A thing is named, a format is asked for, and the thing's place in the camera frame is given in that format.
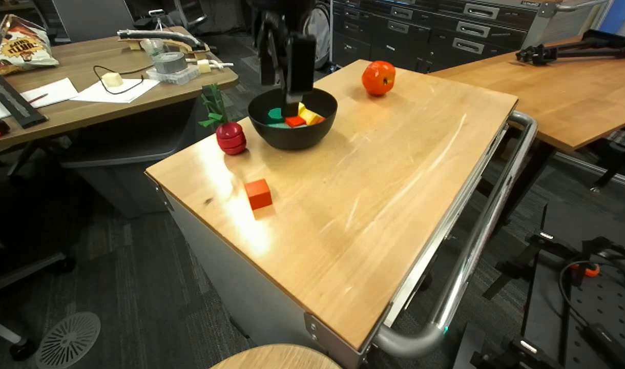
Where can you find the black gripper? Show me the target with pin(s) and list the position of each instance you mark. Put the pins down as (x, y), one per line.
(291, 16)

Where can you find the red radish toy green leaves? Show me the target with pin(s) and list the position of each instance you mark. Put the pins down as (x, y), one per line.
(229, 138)

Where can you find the orange pumpkin toy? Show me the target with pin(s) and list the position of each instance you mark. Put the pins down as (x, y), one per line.
(378, 79)

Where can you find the red wooden cube block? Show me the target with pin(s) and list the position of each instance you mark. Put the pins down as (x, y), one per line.
(259, 195)

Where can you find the black bowl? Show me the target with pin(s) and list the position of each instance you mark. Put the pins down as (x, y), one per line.
(293, 141)

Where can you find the white round fan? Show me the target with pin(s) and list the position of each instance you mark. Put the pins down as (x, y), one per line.
(325, 45)

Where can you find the teal rectangular wooden block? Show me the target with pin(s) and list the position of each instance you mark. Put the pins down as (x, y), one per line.
(277, 126)

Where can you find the grey tape roll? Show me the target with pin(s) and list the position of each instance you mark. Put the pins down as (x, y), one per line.
(168, 65)

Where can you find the black white curved headset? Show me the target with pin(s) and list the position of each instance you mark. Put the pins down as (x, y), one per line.
(153, 33)

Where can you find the white paper sheet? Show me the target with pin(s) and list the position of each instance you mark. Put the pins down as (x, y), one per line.
(51, 94)
(124, 96)

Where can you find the white power adapter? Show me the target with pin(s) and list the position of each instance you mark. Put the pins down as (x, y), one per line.
(114, 79)

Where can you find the grey office chair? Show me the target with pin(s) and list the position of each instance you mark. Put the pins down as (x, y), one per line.
(93, 17)

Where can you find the wooden office desk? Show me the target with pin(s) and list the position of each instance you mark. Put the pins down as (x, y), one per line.
(87, 114)

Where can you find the wooden table cart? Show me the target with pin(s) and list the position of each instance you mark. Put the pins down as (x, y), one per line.
(242, 289)

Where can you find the black folded tripod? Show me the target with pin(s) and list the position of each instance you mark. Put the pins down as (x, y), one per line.
(539, 55)

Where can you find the chips bag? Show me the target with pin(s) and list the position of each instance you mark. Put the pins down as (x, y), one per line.
(21, 48)

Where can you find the black flat bar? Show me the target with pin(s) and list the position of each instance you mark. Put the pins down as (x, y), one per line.
(14, 103)

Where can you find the grey plastic bin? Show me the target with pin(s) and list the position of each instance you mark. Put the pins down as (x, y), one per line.
(564, 17)

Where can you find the long wooden table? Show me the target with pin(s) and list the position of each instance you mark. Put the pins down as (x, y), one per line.
(578, 110)

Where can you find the round wooden stool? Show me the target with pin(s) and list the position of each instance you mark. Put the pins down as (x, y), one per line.
(277, 360)

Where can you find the black office chair base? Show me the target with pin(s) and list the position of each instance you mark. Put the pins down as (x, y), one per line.
(25, 270)

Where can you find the blue panel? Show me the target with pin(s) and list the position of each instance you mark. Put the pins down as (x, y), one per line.
(621, 14)

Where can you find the round grey floor grate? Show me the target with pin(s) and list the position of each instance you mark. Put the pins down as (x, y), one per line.
(67, 341)

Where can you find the orange clamp knob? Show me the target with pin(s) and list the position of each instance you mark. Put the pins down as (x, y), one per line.
(588, 272)

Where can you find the black camera stand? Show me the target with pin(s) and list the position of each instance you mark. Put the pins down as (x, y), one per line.
(598, 246)

